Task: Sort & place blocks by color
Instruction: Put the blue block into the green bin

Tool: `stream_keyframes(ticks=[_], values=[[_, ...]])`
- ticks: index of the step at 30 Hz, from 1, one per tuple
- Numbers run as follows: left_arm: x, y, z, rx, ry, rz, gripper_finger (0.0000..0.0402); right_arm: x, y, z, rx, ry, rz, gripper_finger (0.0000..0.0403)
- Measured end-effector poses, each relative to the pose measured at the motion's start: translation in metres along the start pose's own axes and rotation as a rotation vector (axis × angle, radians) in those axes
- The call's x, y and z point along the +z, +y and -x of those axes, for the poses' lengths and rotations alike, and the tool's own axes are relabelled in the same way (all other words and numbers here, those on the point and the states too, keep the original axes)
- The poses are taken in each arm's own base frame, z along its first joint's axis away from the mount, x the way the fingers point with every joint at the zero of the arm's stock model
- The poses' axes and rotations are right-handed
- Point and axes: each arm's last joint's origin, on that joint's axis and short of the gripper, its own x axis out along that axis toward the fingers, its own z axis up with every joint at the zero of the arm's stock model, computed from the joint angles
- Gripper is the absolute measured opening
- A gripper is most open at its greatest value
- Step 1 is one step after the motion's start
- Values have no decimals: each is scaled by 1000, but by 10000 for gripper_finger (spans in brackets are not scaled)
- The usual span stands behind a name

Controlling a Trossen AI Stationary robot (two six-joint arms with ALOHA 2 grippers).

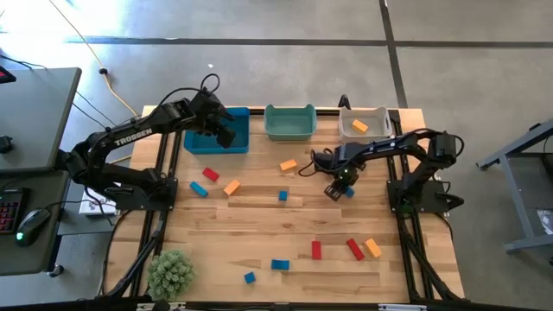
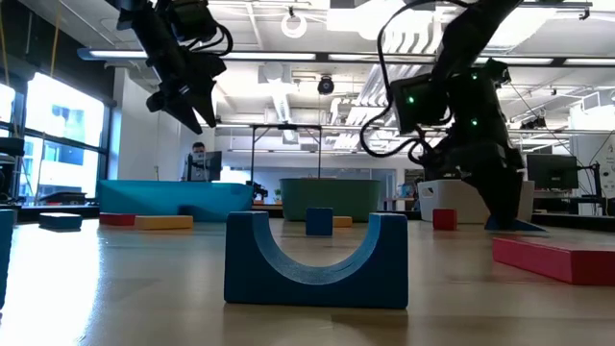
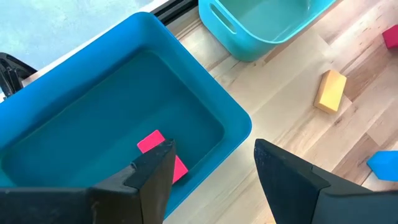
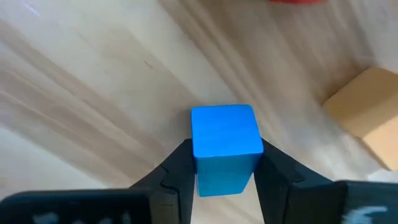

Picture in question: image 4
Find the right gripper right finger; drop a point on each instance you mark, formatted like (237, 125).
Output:
(289, 193)

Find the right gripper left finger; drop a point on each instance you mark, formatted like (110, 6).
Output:
(174, 186)

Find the blue wedge block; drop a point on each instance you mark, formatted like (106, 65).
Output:
(227, 137)

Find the orange rectangular block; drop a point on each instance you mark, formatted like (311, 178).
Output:
(370, 109)

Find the red cube block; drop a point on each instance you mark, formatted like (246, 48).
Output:
(297, 1)

